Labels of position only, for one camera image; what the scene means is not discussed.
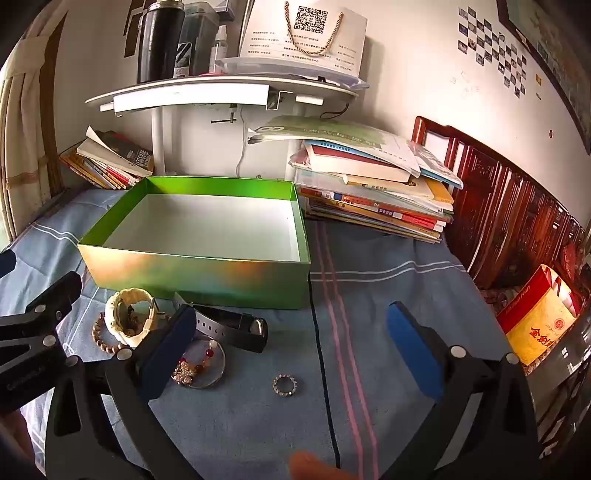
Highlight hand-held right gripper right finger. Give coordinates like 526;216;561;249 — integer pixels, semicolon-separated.
387;302;539;480

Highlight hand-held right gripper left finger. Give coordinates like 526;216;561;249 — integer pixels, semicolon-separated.
44;305;204;480

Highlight flower brooch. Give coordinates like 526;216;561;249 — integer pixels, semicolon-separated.
172;361;200;386

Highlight charm bracelet with beads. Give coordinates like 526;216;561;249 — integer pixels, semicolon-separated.
180;339;220;377

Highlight pale beaded bracelet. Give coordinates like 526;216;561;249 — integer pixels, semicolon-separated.
92;311;139;358

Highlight white wristwatch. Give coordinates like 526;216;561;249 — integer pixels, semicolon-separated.
105;287;169;348

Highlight silver bangle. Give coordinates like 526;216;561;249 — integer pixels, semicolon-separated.
180;339;227;391

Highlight black wristwatch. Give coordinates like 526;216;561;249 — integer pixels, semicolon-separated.
173;292;269;354

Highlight green cardboard box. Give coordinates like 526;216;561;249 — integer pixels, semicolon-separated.
78;175;311;310

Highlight silver ring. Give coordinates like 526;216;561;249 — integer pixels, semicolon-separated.
272;374;300;398

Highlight person's right hand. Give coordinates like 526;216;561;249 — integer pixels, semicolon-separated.
288;451;354;480

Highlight blue striped cloth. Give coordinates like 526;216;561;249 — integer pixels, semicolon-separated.
0;187;532;480

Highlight red and yellow box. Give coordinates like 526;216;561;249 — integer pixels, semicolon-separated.
496;264;580;365

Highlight beige curtain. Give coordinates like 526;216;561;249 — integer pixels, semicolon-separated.
0;14;70;241

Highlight small stack of books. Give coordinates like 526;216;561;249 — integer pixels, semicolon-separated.
59;126;155;191

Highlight carved wooden headboard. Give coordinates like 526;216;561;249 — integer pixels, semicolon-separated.
412;115;591;296

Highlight large stack of books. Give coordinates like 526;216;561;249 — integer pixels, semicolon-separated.
247;115;465;244

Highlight white desk lamp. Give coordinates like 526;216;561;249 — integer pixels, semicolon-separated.
85;76;361;176

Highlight black bottle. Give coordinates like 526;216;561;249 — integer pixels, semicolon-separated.
137;0;185;84

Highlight dark green container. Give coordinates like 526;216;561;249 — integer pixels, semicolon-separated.
173;2;220;78

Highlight white paper bag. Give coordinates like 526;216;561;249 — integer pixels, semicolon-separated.
238;0;369;79

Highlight thin black cord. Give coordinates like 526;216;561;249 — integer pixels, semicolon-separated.
308;277;342;469

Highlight white cable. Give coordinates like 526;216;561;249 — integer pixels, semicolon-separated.
235;124;247;178

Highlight wall photo collage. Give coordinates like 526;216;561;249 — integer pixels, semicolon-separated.
457;6;528;97

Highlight framed wall picture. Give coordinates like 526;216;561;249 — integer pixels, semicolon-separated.
496;0;591;155

